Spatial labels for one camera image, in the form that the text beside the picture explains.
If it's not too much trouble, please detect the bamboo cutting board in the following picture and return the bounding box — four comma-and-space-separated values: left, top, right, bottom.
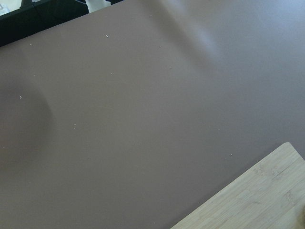
173, 142, 305, 229

